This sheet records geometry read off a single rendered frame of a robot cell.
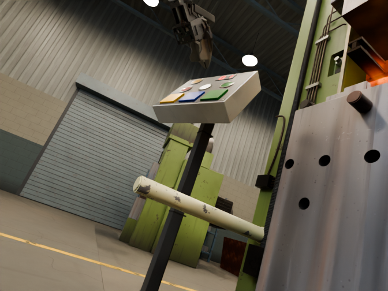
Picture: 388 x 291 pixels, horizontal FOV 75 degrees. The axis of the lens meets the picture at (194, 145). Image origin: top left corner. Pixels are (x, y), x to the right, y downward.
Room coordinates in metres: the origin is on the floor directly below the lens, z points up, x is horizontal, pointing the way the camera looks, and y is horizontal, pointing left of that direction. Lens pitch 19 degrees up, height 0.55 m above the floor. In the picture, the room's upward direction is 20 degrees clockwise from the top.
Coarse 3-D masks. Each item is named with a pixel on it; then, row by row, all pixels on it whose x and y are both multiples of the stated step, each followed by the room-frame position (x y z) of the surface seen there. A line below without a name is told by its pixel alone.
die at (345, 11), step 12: (348, 0) 0.52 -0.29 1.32; (360, 0) 0.49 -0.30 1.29; (372, 0) 0.47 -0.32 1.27; (384, 0) 0.46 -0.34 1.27; (348, 12) 0.52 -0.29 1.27; (360, 12) 0.51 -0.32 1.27; (372, 12) 0.50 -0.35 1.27; (384, 12) 0.49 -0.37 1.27; (360, 24) 0.54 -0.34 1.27; (372, 24) 0.53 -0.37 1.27; (384, 24) 0.52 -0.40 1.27; (360, 36) 0.58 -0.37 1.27; (372, 36) 0.57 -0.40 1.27; (384, 36) 0.55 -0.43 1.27; (384, 48) 0.59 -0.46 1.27
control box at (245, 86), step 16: (192, 80) 1.00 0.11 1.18; (208, 80) 0.92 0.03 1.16; (224, 80) 0.85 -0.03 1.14; (240, 80) 0.79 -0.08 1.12; (256, 80) 0.81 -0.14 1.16; (224, 96) 0.73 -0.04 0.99; (240, 96) 0.76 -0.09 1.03; (160, 112) 0.92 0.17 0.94; (176, 112) 0.86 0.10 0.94; (192, 112) 0.81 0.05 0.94; (208, 112) 0.77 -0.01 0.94; (224, 112) 0.73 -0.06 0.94
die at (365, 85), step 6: (384, 78) 0.42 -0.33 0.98; (360, 84) 0.46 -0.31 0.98; (366, 84) 0.45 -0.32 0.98; (372, 84) 0.44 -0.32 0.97; (378, 84) 0.43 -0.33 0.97; (348, 90) 0.49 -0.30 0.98; (354, 90) 0.47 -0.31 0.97; (360, 90) 0.46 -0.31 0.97; (330, 96) 0.53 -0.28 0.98; (336, 96) 0.51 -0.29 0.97
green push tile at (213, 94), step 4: (208, 92) 0.78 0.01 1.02; (212, 92) 0.77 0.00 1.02; (216, 92) 0.76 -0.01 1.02; (220, 92) 0.74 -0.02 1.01; (224, 92) 0.74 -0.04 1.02; (204, 96) 0.77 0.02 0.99; (208, 96) 0.75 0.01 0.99; (212, 96) 0.74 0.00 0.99; (216, 96) 0.73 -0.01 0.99; (220, 96) 0.73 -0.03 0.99; (200, 100) 0.77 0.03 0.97
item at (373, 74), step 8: (360, 40) 0.38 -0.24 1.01; (352, 48) 0.38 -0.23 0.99; (360, 48) 0.37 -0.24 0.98; (368, 48) 0.39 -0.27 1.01; (352, 56) 0.40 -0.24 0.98; (360, 56) 0.39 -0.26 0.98; (368, 56) 0.38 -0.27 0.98; (376, 56) 0.40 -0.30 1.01; (360, 64) 0.41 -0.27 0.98; (368, 64) 0.40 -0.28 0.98; (376, 64) 0.39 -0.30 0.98; (384, 64) 0.41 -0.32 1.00; (368, 72) 0.42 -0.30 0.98; (376, 72) 0.41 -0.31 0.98; (384, 72) 0.41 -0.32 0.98; (368, 80) 0.44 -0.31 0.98
